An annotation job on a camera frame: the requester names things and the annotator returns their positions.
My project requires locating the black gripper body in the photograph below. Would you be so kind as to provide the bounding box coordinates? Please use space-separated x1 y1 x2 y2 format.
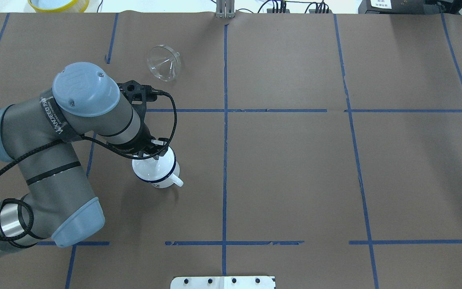
114 122 163 159

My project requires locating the white ceramic lid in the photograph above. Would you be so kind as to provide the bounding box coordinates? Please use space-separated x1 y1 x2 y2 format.
132 147 176 183

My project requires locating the clear plastic funnel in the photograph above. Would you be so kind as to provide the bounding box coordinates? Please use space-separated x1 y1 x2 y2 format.
147 45 182 82

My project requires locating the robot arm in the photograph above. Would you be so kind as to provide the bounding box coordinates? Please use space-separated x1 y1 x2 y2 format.
0 62 174 257

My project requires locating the white enamel mug blue rim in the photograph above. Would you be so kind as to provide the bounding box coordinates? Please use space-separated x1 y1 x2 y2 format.
141 162 184 189

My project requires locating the yellow rimmed round container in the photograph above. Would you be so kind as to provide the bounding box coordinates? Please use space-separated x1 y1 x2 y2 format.
27 0 90 13

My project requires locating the black computer box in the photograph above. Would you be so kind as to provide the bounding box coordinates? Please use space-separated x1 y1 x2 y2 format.
358 0 462 15

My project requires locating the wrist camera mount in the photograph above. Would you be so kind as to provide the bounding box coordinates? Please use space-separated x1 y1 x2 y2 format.
117 80 158 119

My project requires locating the black camera cable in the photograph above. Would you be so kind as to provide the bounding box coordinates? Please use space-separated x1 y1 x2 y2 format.
0 89 178 242

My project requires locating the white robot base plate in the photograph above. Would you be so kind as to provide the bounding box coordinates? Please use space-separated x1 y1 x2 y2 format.
170 276 276 289

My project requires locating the aluminium frame post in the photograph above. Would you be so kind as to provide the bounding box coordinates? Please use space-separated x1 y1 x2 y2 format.
214 0 236 18

